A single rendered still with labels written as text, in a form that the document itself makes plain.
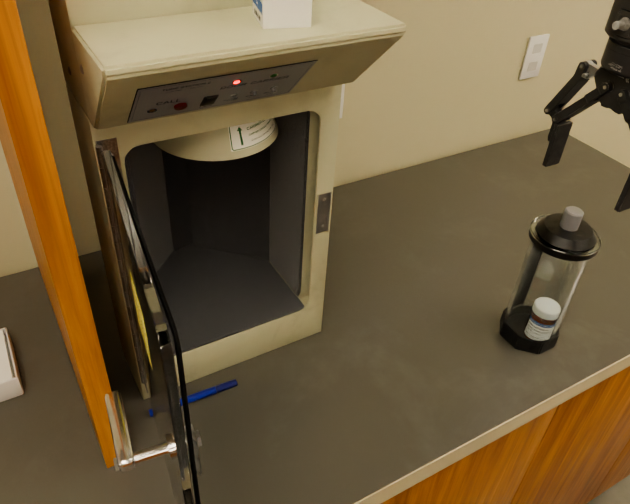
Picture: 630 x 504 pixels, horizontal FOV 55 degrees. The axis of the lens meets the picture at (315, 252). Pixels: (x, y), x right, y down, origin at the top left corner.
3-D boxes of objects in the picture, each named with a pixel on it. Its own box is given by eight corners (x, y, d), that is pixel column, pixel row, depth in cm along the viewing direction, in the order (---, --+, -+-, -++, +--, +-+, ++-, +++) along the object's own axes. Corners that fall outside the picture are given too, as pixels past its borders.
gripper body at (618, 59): (594, 33, 77) (571, 101, 83) (651, 55, 71) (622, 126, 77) (632, 26, 80) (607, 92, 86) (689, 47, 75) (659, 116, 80)
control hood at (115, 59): (86, 121, 64) (67, 25, 57) (344, 75, 77) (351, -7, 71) (117, 172, 56) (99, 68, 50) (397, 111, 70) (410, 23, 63)
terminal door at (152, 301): (150, 384, 89) (107, 143, 64) (205, 585, 68) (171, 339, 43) (145, 385, 89) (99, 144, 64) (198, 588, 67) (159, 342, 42)
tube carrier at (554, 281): (485, 319, 109) (516, 223, 96) (528, 301, 114) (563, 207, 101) (528, 359, 102) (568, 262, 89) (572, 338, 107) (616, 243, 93)
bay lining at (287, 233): (111, 265, 106) (71, 71, 84) (246, 227, 117) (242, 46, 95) (157, 359, 89) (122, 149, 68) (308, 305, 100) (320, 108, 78)
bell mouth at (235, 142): (132, 115, 86) (127, 78, 82) (245, 94, 93) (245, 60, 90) (175, 173, 74) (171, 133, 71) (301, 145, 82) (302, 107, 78)
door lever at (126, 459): (156, 391, 64) (153, 375, 62) (176, 465, 57) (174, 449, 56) (104, 405, 62) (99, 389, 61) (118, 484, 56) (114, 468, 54)
